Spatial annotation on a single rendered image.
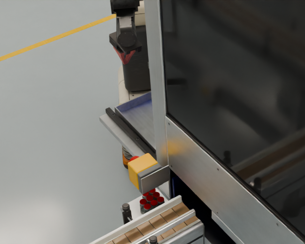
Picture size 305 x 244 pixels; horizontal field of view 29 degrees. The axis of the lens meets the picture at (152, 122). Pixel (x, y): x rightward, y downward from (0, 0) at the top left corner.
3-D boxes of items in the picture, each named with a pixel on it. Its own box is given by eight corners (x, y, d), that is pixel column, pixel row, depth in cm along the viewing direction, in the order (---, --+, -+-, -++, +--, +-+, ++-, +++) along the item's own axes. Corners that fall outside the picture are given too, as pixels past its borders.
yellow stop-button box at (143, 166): (163, 184, 166) (162, 166, 161) (142, 195, 163) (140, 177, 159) (149, 168, 171) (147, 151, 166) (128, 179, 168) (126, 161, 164)
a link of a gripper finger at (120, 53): (120, 71, 188) (120, 49, 181) (109, 58, 192) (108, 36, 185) (138, 64, 191) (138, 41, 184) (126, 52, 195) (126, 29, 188)
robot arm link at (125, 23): (138, -12, 172) (109, -9, 172) (141, 12, 164) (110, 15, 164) (141, 21, 181) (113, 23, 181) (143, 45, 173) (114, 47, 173)
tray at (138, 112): (235, 137, 190) (236, 129, 188) (169, 171, 181) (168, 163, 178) (176, 87, 213) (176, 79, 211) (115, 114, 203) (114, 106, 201)
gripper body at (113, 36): (125, 56, 180) (125, 38, 175) (108, 38, 186) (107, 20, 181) (143, 49, 183) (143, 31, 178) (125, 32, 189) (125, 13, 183)
